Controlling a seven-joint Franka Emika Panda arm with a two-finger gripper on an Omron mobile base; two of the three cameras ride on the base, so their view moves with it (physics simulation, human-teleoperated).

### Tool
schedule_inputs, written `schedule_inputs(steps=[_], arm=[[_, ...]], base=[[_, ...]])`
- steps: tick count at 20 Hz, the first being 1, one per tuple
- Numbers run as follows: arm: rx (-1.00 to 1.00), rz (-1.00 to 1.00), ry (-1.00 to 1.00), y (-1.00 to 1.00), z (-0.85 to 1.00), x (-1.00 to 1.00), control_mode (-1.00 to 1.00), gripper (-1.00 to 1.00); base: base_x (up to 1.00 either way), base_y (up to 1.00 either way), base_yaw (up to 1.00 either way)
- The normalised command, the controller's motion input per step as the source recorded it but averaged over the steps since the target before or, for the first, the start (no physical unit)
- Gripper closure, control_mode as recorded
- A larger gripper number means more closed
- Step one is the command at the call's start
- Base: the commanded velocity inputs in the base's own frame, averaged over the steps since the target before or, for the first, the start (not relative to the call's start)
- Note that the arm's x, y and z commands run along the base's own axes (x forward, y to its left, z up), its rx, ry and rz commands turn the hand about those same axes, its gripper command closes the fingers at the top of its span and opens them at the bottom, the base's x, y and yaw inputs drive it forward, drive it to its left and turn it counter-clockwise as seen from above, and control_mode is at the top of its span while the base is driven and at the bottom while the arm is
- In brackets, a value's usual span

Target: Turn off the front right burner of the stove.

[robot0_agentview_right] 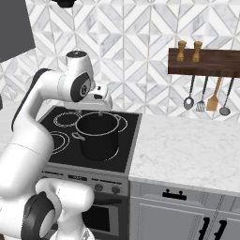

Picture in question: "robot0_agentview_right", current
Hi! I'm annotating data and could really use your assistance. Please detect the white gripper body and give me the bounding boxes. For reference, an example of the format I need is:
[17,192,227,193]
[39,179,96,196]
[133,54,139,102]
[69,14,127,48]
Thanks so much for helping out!
[63,93,113,113]

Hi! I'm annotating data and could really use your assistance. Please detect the black and steel stove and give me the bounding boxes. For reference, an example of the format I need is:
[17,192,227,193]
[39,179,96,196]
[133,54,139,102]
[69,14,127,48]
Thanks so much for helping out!
[37,105,143,240]

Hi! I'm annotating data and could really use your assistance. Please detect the black cooking pot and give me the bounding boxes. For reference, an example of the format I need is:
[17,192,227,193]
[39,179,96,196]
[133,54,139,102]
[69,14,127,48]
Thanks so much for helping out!
[71,111,128,162]

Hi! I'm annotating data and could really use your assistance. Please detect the steel hanging spoon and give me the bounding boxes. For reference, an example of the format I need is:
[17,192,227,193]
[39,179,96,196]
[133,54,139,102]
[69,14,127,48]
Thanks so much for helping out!
[183,74,197,112]

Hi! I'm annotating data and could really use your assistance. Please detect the grey drawer front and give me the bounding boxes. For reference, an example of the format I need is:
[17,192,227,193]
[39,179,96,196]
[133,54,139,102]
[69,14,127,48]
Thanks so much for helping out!
[128,181,240,214]

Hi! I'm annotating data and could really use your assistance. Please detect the steel slotted spatula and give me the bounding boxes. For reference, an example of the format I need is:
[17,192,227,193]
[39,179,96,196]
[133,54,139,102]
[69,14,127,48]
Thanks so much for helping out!
[195,76,210,113]

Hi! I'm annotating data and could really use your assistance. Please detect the steel oven door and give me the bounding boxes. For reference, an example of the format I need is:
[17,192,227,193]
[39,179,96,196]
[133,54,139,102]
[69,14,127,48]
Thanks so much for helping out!
[82,191,129,240]

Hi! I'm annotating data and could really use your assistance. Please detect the dark grey range hood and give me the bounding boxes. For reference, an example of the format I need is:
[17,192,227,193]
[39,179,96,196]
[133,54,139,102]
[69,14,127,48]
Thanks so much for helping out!
[0,0,37,64]

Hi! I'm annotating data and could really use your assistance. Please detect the wooden spatula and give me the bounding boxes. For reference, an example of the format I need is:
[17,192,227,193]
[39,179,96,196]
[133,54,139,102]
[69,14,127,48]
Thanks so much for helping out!
[205,76,224,113]

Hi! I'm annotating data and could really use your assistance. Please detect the dark steel ladle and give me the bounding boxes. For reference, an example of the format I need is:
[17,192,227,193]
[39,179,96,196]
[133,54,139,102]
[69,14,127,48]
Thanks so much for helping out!
[218,77,235,117]

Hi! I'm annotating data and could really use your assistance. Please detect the grey cupboard door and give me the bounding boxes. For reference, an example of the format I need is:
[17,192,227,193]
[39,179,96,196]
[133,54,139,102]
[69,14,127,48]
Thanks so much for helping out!
[215,211,240,240]
[133,202,218,240]

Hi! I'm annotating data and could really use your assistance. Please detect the steel oven door handle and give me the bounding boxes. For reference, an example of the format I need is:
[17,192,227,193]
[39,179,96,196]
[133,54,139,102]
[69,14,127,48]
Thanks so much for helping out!
[93,197,123,206]

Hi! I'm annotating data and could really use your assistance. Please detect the dark wooden wall shelf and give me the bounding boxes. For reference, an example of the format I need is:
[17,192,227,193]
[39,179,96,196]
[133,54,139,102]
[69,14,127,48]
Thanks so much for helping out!
[167,47,240,79]

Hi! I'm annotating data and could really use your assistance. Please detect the black drawer handle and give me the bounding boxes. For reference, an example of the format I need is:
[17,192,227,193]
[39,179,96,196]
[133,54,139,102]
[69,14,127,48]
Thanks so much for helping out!
[161,188,188,202]

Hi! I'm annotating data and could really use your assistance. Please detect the black cupboard door handle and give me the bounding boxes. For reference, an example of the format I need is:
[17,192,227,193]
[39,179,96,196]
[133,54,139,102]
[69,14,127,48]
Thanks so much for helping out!
[198,217,211,240]
[215,219,228,240]

